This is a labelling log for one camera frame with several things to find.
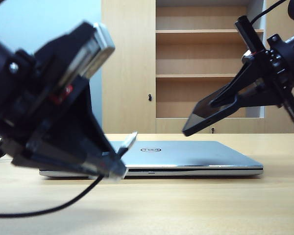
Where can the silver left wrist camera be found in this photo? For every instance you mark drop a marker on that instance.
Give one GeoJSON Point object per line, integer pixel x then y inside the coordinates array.
{"type": "Point", "coordinates": [95, 54]}

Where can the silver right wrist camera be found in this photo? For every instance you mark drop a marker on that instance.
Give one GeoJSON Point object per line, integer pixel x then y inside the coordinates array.
{"type": "Point", "coordinates": [247, 55]}

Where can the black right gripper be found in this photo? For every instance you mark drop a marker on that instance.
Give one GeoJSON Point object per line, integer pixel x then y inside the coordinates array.
{"type": "Point", "coordinates": [276, 63]}

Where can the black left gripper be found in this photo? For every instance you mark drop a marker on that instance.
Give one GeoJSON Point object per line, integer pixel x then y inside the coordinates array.
{"type": "Point", "coordinates": [34, 98]}

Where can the black cabinet key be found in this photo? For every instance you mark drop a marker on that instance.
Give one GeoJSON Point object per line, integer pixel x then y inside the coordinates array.
{"type": "Point", "coordinates": [213, 130]}
{"type": "Point", "coordinates": [150, 98]}

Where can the black smartphone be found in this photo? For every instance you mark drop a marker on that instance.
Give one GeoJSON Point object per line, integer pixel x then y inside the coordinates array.
{"type": "Point", "coordinates": [196, 122]}

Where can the light wooden shelf cabinet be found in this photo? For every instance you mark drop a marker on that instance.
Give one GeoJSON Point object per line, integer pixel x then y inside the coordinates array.
{"type": "Point", "coordinates": [127, 98]}

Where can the silver Dell laptop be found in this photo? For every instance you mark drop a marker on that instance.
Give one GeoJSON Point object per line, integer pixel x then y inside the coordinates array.
{"type": "Point", "coordinates": [186, 156]}

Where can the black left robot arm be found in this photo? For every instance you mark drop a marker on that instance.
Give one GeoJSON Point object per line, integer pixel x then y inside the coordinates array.
{"type": "Point", "coordinates": [0, 85]}

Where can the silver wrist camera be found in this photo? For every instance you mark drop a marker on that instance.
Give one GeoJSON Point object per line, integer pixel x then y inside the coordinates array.
{"type": "Point", "coordinates": [247, 55]}
{"type": "Point", "coordinates": [95, 54]}

